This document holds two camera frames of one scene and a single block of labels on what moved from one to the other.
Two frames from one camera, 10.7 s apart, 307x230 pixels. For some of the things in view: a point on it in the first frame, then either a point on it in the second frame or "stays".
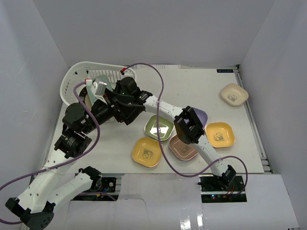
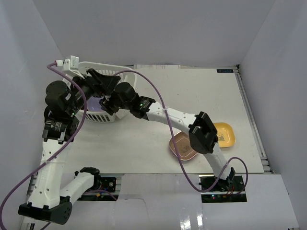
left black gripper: x=116 y=108 -> x=95 y=79
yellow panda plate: x=220 y=134 stays
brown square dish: x=183 y=151 stays
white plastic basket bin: x=89 y=70 stays
